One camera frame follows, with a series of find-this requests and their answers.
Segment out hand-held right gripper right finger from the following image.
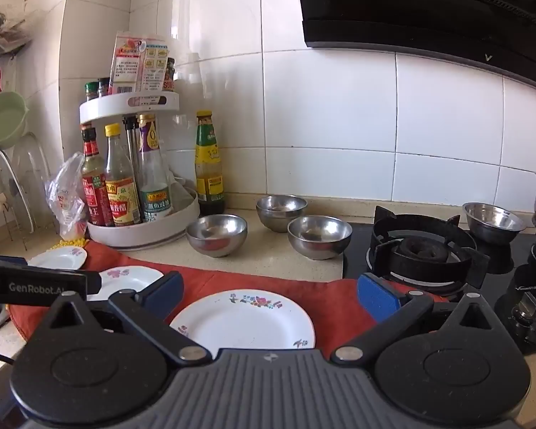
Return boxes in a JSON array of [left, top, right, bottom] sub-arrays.
[[331, 272, 503, 364]]

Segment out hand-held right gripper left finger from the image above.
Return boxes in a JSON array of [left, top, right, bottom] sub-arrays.
[[38, 272, 213, 365]]

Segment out white floral plate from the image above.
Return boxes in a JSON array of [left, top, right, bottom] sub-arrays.
[[27, 246, 88, 271], [87, 266, 165, 302], [170, 290, 316, 352]]

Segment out stainless steel bowl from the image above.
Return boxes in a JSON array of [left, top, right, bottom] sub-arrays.
[[288, 216, 353, 262], [463, 202, 528, 246], [186, 214, 248, 258], [256, 195, 308, 233]]

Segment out black gas stove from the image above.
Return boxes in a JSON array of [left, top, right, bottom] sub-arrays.
[[342, 206, 536, 356]]

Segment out black burner grate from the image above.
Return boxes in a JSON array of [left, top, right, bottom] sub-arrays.
[[370, 206, 491, 289]]

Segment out yellow chenille mat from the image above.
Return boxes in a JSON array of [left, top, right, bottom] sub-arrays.
[[49, 238, 90, 251]]

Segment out glass pot lid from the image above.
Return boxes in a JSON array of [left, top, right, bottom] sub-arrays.
[[0, 132, 51, 237]]

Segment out red cloth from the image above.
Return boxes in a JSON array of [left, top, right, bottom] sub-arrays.
[[8, 239, 450, 354]]

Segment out clear plastic bag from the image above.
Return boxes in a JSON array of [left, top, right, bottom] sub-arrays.
[[45, 152, 91, 240]]

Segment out translucent plastic container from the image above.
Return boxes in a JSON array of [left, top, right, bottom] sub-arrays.
[[173, 175, 198, 208]]

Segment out yellow cap vinegar bottle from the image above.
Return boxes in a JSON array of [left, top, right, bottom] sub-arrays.
[[104, 124, 142, 227]]

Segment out clear purple label soy bottle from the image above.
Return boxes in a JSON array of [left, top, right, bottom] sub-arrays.
[[137, 114, 173, 223]]

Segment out red label sauce bottle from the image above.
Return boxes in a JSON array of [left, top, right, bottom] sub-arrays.
[[81, 123, 115, 228]]

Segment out green plastic strainer bowl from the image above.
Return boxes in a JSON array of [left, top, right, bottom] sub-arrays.
[[0, 92, 30, 149]]

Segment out white two-tier turntable rack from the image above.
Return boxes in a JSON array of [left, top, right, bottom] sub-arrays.
[[79, 92, 202, 252]]

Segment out yellow white seasoning packet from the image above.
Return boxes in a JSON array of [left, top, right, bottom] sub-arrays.
[[138, 38, 171, 94]]

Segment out red white seasoning packet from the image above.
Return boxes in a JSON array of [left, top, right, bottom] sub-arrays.
[[110, 31, 146, 96]]

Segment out black range hood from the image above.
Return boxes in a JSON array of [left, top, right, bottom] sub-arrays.
[[294, 0, 536, 87]]

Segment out yellow-label sauce bottle by wall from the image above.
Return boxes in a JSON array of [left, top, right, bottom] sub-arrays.
[[195, 111, 227, 216]]

